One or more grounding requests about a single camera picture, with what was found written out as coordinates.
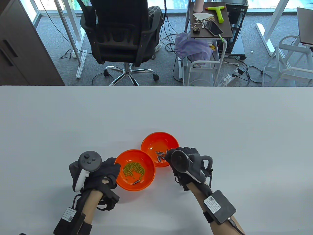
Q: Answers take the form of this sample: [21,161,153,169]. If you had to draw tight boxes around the black office chair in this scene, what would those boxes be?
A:
[80,0,164,86]

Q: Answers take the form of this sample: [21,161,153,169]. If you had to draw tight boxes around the black equipment rack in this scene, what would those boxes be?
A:
[224,0,249,60]

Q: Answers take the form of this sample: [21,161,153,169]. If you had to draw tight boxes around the grey hand controller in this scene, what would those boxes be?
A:
[170,149,213,183]
[69,151,102,193]

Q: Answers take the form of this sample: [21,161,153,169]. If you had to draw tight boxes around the grey left hand controller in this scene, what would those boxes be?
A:
[69,151,102,193]

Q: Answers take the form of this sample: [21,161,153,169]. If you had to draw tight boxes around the white face mask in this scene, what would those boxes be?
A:
[193,13,215,21]

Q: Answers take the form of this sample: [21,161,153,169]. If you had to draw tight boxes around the grey panel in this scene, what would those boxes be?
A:
[297,7,313,46]

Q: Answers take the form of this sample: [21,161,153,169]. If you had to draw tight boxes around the dark brown cabinet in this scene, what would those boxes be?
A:
[0,0,65,86]

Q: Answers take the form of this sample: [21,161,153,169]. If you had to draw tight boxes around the white power strip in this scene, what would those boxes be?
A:
[218,73,239,86]

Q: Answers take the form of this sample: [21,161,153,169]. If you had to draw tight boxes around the person's left forearm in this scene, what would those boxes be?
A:
[82,190,103,225]

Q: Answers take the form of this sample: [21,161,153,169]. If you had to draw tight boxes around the heap of green beans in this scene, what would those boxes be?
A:
[122,162,145,178]

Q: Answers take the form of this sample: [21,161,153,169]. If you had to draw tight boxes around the person's right forearm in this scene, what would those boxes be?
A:
[187,181,245,235]

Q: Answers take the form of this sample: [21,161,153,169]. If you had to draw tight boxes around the person's right hand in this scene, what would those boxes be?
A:
[165,147,212,191]

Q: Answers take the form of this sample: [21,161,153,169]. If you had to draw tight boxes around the black labelled right forearm box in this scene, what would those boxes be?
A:
[202,190,237,225]

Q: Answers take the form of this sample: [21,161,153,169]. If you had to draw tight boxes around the orange bowl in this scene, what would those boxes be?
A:
[114,149,156,191]
[141,132,179,168]

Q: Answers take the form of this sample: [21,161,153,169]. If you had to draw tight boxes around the white earphones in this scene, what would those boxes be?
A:
[190,21,209,30]

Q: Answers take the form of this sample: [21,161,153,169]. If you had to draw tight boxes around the white desk leg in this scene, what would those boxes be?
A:
[256,0,289,57]
[54,0,88,79]

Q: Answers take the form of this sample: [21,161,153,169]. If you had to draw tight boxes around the pile of sunflower seeds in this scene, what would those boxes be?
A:
[155,150,169,162]

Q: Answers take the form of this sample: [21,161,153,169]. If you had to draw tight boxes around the grey right hand controller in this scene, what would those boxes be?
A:
[170,149,213,183]

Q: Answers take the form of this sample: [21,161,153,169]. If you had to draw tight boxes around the black smartphone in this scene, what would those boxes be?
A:
[204,21,224,36]

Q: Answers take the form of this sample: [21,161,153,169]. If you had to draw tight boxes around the purple cloth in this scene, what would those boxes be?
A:
[174,32,214,66]

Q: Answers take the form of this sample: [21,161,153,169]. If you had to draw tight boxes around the white cart with brown top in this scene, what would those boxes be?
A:
[182,1,233,86]

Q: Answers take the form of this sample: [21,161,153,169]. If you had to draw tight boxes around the black labelled left forearm box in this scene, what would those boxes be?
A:
[53,207,93,235]

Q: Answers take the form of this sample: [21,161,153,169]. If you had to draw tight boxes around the white frame chair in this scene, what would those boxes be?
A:
[263,35,313,86]

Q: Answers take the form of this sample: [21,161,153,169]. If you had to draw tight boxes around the person's left hand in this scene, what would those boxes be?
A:
[84,157,121,192]

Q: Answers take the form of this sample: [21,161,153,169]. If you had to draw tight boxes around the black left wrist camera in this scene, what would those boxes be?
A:
[98,188,120,211]

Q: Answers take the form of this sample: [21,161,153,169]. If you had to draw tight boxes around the green squeegee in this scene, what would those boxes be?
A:
[205,6,226,24]

